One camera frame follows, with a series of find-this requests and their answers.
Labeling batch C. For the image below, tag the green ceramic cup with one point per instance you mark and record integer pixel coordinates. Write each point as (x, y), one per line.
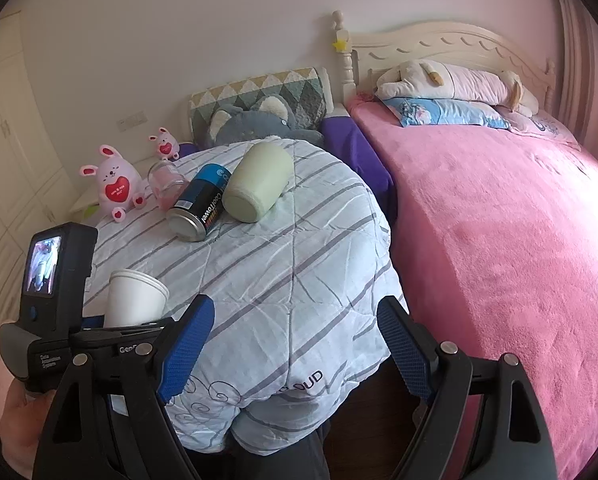
(257, 182)

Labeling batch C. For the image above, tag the pink curtain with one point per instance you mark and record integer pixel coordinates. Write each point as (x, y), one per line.
(578, 108)

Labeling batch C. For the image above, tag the white dog plush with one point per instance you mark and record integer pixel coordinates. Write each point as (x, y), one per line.
(428, 79)

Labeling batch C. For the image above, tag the large pink bunny plush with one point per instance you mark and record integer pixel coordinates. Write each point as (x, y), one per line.
(120, 186)

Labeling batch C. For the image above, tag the left hand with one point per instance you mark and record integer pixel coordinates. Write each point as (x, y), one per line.
(21, 426)

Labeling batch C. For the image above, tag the green diamond pattern cushion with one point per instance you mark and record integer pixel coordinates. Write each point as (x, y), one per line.
(307, 91)

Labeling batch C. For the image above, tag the cream wardrobe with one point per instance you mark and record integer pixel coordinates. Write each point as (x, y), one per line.
(35, 189)

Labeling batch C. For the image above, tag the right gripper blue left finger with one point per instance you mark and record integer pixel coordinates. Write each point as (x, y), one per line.
(179, 349)

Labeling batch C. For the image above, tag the white wall socket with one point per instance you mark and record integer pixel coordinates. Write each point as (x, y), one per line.
(131, 121)

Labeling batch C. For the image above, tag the yellow star ornament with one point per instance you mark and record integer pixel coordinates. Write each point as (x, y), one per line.
(339, 46)

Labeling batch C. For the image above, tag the black blue metal can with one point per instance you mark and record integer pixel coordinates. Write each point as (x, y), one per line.
(199, 206)

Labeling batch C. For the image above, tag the blue striped quilt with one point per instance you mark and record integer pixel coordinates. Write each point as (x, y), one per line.
(295, 297)

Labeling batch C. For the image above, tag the blue cartoon pillow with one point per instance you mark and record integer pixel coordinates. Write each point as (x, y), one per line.
(444, 112)

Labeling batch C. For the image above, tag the pink glass jar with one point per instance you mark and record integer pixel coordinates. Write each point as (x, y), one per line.
(166, 182)

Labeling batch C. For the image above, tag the purple sheet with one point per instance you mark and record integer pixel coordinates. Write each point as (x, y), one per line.
(346, 141)

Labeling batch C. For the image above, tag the grey cat plush pillow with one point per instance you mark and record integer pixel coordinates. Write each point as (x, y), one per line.
(270, 116)

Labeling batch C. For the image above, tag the small pink bunny plush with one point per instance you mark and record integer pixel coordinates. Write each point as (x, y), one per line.
(165, 144)

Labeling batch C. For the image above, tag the cream wooden headboard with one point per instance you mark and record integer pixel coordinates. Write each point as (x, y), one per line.
(363, 56)

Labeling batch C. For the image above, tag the white paper cup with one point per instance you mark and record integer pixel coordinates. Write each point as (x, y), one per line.
(134, 298)

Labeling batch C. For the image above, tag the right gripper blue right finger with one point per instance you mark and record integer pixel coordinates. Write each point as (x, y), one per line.
(410, 354)

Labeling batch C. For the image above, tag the pink fleece blanket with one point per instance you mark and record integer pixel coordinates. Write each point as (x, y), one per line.
(496, 245)

